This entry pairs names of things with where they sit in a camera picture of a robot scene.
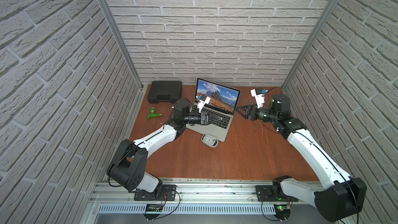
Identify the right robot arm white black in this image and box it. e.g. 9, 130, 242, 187
236, 89, 367, 222

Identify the black plastic tool case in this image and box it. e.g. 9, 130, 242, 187
147, 81, 182, 104

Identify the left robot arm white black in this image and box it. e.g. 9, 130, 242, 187
106, 95, 216, 195

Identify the controller board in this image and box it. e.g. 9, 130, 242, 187
274, 205, 291, 221
144, 204, 163, 221

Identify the green plastic toy left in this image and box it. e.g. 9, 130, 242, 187
147, 107, 163, 120

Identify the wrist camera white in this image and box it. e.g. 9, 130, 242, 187
250, 88, 268, 108
197, 94, 211, 113

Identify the white wireless mouse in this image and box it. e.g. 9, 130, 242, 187
201, 134, 219, 148

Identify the right controller board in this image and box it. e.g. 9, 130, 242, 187
274, 205, 291, 221

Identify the silver laptop with mountain wallpaper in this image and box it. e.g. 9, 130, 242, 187
187, 78, 241, 142

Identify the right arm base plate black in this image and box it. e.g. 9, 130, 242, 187
255, 185, 299, 203

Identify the aluminium rail frame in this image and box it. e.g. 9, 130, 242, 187
77, 177, 355, 224

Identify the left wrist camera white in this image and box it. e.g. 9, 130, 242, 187
197, 94, 211, 113

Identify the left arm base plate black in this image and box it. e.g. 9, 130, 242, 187
134, 184, 177, 201

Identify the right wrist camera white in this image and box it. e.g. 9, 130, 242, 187
250, 88, 268, 108

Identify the left controller board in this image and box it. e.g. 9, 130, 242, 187
144, 204, 163, 221

